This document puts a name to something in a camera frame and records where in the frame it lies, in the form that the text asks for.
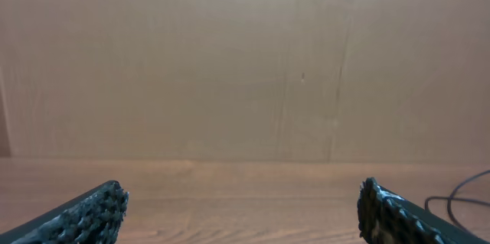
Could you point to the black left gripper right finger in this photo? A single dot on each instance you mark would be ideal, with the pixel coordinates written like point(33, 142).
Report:
point(385, 217)

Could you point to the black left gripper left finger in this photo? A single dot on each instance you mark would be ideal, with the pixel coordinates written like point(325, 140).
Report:
point(94, 217)

